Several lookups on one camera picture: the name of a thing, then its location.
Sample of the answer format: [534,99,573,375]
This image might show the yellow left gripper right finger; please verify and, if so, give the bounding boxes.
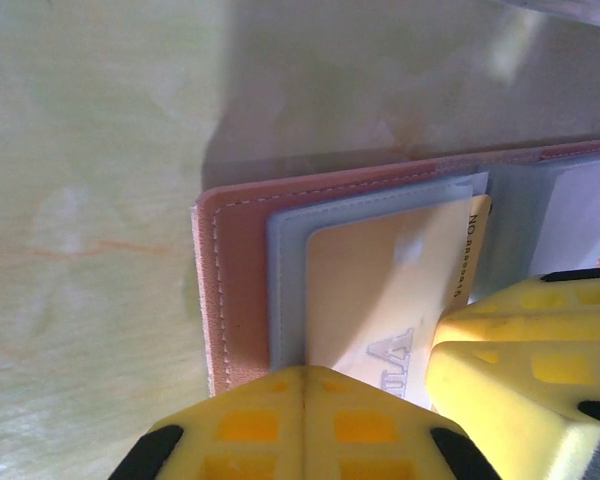
[426,266,600,480]

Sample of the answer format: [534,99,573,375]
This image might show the gold card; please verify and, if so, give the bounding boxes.
[304,193,494,401]

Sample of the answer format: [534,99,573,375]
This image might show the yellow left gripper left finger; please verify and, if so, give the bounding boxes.
[108,364,501,480]

